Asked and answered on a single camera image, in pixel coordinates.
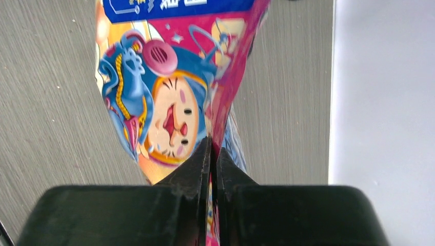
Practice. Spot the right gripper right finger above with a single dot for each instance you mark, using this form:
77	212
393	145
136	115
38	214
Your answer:
247	213

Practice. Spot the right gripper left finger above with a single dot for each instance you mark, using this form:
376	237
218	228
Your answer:
171	212

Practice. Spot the colourful pet food bag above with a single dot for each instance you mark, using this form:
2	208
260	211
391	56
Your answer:
168	72

